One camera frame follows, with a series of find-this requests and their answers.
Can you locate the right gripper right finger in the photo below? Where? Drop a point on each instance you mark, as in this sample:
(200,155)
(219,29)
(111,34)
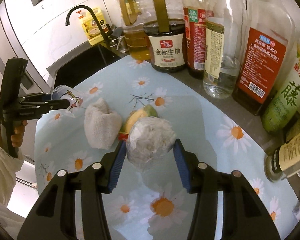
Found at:
(244,214)

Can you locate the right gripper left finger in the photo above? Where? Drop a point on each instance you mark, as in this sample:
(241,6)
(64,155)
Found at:
(53,214)

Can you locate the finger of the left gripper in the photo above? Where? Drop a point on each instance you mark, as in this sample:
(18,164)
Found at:
(37,96)
(50,105)

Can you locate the clear plastic bag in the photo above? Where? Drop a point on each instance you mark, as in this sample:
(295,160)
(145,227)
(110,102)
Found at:
(74,97)

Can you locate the white towel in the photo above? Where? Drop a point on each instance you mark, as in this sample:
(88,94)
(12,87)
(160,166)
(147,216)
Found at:
(101,124)

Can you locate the yellow green fruit peel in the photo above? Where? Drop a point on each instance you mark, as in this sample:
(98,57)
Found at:
(134,116)

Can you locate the silver plastic ball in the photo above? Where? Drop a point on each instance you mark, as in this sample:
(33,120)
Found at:
(149,140)

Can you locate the black kitchen faucet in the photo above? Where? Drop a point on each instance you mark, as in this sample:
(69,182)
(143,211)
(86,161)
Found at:
(84,7)

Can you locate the person left hand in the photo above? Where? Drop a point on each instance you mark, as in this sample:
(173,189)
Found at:
(17,137)

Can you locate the yellow detergent bottle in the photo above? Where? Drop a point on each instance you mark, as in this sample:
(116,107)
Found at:
(90,27)

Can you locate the small sesame oil bottle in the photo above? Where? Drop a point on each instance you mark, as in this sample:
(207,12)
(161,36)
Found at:
(285,161)

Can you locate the green label oil bottle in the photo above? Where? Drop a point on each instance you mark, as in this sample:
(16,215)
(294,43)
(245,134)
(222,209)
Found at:
(286,101)

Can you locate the cooking oil jug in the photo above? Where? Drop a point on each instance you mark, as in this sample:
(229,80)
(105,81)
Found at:
(135,37)

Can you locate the soy sauce jug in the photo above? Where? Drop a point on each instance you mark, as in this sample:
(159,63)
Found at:
(164,26)

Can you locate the dark vinegar bottle red label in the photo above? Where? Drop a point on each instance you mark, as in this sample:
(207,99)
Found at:
(269,38)

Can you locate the red label sauce bottle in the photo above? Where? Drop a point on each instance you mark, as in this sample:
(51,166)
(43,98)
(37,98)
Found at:
(195,24)

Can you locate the clear vinegar bottle yellow cap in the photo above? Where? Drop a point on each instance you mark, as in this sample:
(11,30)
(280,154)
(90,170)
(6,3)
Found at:
(226,26)

